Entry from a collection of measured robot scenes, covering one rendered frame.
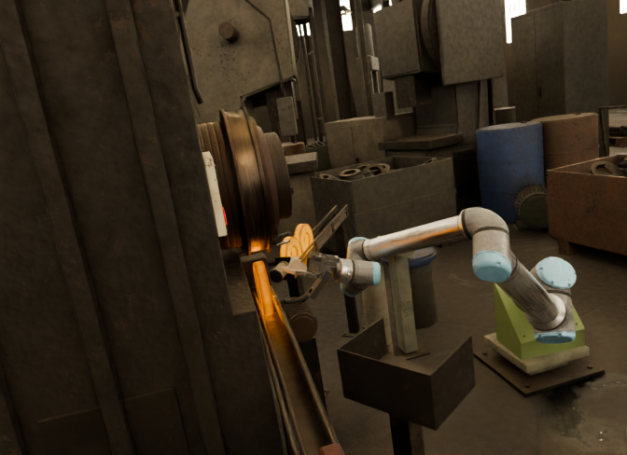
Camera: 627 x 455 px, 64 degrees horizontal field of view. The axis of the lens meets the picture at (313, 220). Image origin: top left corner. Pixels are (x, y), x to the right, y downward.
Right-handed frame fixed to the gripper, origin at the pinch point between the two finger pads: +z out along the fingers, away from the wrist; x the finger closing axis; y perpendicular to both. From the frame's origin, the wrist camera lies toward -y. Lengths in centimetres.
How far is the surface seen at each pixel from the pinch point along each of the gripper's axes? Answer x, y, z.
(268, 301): 22.0, -4.8, 8.3
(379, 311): -45, -28, -60
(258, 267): 16.2, 4.7, 12.0
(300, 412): 67, -16, 5
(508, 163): -224, 58, -236
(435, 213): -199, 6, -162
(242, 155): 33, 41, 24
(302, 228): -45.3, 8.1, -15.4
